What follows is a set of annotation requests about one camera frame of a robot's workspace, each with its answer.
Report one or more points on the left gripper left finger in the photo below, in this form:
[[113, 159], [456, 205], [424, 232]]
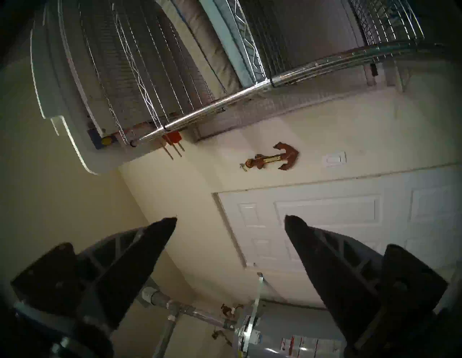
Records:
[[119, 281]]

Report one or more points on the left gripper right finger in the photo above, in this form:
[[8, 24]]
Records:
[[361, 288]]

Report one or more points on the tan cushion with tag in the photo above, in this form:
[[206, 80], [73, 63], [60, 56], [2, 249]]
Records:
[[202, 39]]

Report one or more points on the white panel door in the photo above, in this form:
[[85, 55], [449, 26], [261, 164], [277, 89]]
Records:
[[325, 223]]

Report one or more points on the grey water heater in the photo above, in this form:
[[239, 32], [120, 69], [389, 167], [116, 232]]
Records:
[[288, 324]]

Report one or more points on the galvanized metal vent pipe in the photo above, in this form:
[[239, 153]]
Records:
[[202, 315]]

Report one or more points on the white light switch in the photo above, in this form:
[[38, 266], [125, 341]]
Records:
[[334, 159]]

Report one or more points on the brown anchor wall decoration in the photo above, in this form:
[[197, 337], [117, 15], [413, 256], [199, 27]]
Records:
[[281, 157]]

